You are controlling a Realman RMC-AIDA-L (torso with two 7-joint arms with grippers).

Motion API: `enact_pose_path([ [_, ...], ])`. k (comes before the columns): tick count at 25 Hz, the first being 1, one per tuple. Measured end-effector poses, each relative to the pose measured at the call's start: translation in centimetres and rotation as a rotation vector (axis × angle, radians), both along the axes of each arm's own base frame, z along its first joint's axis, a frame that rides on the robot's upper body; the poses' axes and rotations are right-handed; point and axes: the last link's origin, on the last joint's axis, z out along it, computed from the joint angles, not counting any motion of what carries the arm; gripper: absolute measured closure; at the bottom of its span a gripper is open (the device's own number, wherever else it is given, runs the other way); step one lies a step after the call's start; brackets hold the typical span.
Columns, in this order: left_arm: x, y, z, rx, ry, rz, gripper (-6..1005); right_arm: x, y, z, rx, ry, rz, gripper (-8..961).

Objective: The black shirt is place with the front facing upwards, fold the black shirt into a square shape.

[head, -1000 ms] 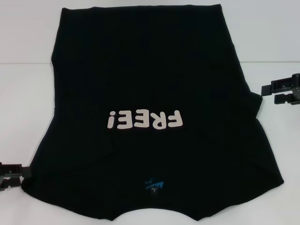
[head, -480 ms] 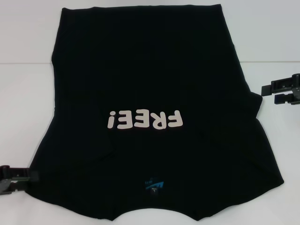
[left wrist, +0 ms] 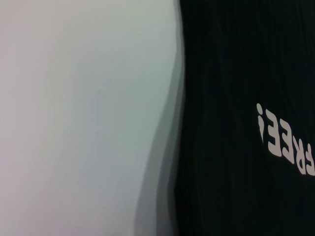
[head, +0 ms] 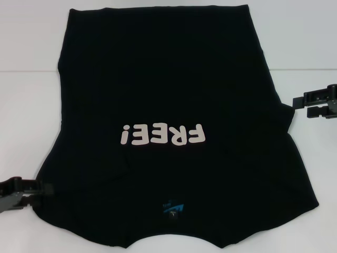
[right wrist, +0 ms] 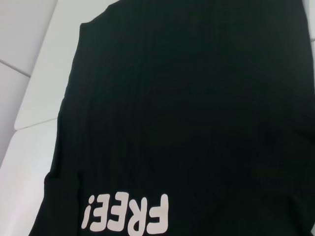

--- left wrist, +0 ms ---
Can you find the black shirt with FREE print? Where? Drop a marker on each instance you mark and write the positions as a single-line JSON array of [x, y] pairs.
[[233, 73]]

